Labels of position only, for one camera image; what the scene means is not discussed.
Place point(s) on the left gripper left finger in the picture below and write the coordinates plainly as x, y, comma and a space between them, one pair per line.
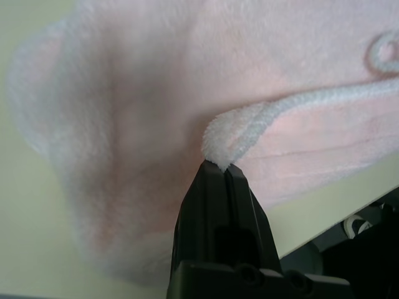
202, 211

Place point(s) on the black robot left leg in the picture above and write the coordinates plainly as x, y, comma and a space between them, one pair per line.
374, 264

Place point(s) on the pink terry towel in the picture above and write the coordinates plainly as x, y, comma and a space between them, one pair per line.
187, 62

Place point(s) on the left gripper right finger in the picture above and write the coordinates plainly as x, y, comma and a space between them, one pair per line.
246, 224

